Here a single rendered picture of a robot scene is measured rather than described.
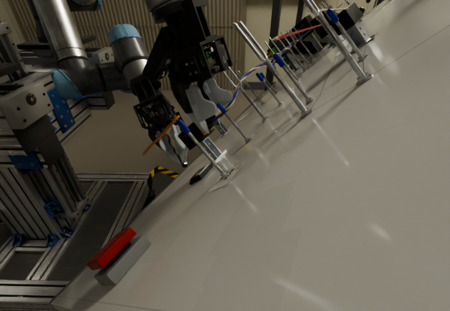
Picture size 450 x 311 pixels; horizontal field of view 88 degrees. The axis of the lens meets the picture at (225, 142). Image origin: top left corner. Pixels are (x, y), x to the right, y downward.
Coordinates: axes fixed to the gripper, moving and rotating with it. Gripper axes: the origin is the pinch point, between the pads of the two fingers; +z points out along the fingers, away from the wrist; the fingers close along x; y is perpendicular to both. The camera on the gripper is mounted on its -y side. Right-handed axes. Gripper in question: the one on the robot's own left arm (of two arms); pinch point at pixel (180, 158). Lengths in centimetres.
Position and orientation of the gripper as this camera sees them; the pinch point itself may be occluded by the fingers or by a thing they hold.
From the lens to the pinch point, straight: 57.7
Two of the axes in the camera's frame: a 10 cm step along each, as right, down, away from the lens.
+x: 9.0, -4.3, 0.2
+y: -0.4, -1.3, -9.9
